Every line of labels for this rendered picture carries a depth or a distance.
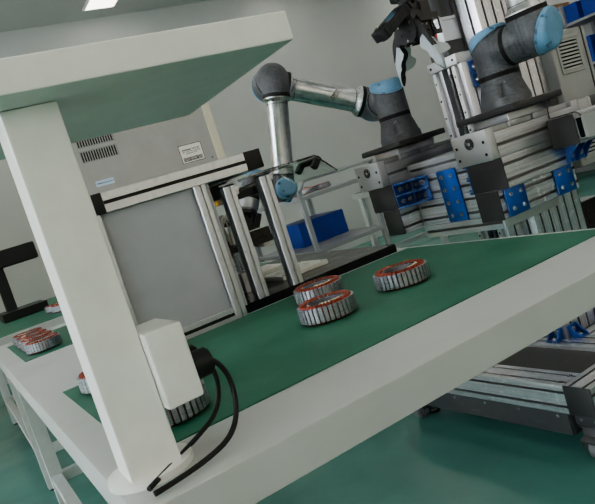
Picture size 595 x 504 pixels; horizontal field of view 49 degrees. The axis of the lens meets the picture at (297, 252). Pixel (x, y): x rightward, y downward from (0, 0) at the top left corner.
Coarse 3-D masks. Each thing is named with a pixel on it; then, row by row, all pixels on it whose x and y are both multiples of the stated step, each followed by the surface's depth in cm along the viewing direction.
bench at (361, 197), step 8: (360, 192) 573; (368, 192) 559; (360, 200) 579; (368, 208) 580; (368, 216) 580; (368, 224) 580; (424, 232) 610; (376, 240) 582; (408, 240) 600; (448, 240) 622
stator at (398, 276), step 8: (392, 264) 136; (400, 264) 135; (408, 264) 134; (416, 264) 127; (424, 264) 128; (376, 272) 132; (384, 272) 133; (392, 272) 128; (400, 272) 127; (408, 272) 126; (416, 272) 127; (424, 272) 128; (376, 280) 130; (384, 280) 128; (392, 280) 127; (400, 280) 126; (408, 280) 127; (416, 280) 126; (376, 288) 132; (384, 288) 128; (392, 288) 127; (400, 288) 127
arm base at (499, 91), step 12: (504, 72) 189; (516, 72) 190; (480, 84) 196; (492, 84) 191; (504, 84) 190; (516, 84) 189; (492, 96) 191; (504, 96) 190; (516, 96) 188; (528, 96) 190; (480, 108) 197; (492, 108) 191
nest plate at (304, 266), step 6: (300, 264) 188; (306, 264) 183; (312, 264) 179; (318, 264) 180; (282, 270) 187; (300, 270) 177; (306, 270) 178; (264, 276) 186; (270, 276) 182; (276, 276) 178; (282, 276) 175
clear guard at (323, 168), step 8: (296, 160) 172; (304, 160) 179; (312, 160) 177; (320, 160) 175; (272, 168) 168; (280, 168) 185; (288, 168) 189; (296, 168) 187; (304, 168) 185; (312, 168) 182; (320, 168) 180; (328, 168) 178; (248, 176) 165; (288, 176) 195; (296, 176) 192; (304, 176) 190; (312, 176) 188
